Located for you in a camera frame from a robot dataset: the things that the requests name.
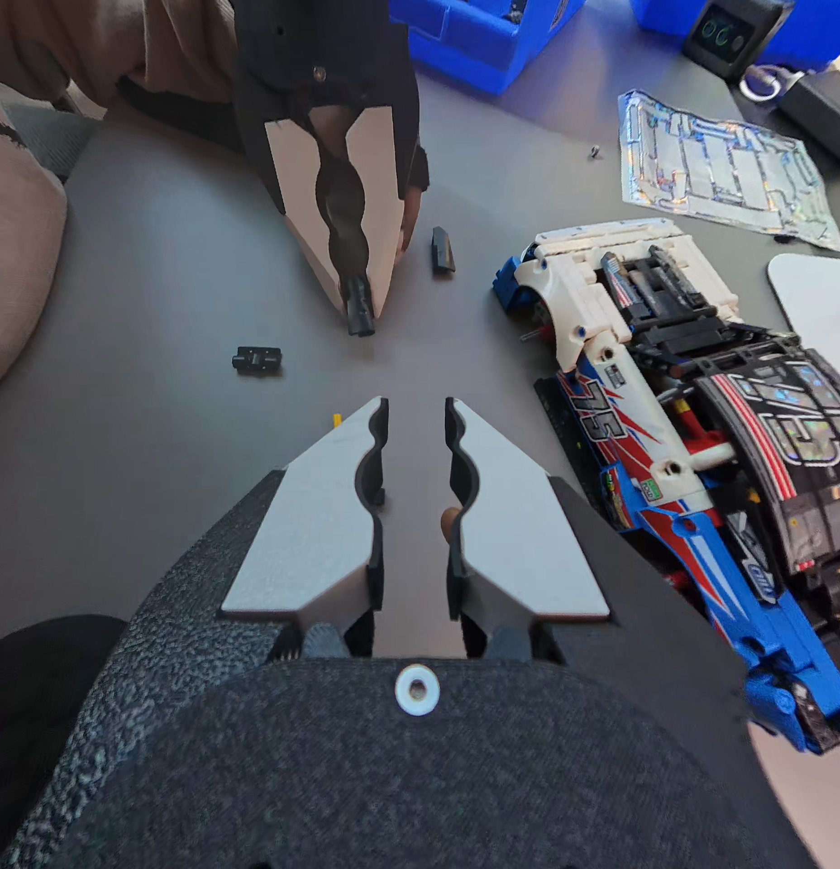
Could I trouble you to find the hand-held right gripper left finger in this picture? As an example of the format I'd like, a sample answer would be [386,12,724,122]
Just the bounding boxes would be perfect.
[220,396,390,654]

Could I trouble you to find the person's left forearm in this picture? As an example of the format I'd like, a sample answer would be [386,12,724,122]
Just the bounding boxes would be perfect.
[0,0,238,113]

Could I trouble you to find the white looped cable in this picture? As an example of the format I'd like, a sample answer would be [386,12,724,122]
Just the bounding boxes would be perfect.
[739,64,808,104]

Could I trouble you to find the grey chair seat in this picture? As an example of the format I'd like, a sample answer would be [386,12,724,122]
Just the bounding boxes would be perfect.
[2,102,98,181]

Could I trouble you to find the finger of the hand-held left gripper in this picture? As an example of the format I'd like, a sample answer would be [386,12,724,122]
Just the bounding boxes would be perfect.
[264,117,348,318]
[344,104,409,321]

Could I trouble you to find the black mesh wrist rest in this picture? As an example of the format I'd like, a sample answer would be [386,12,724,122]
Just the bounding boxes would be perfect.
[0,614,130,869]

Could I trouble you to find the person's left hand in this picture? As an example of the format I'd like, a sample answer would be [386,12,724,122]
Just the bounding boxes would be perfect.
[397,186,425,263]

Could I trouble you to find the black power adapter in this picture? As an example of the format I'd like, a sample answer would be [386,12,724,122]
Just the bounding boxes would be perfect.
[778,71,840,165]

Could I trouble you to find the holographic sticker sheet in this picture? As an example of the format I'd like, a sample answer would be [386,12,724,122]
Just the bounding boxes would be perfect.
[618,90,840,253]

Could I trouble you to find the black device with green display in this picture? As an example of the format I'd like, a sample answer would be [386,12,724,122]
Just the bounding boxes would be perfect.
[681,0,796,84]

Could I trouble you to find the black cylindrical connector piece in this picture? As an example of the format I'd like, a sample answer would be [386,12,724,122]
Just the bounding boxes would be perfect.
[343,275,377,338]

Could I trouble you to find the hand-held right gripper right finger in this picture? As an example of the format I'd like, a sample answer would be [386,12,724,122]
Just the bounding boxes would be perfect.
[444,396,611,634]

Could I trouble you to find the white adjustable stand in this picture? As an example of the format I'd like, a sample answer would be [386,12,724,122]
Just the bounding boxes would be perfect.
[768,254,840,373]

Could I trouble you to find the brick-built toy race car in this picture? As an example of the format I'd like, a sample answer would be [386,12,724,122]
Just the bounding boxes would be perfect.
[493,219,840,756]

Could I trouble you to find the black brick piece with nubs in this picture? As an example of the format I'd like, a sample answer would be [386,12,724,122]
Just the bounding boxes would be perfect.
[231,345,284,376]

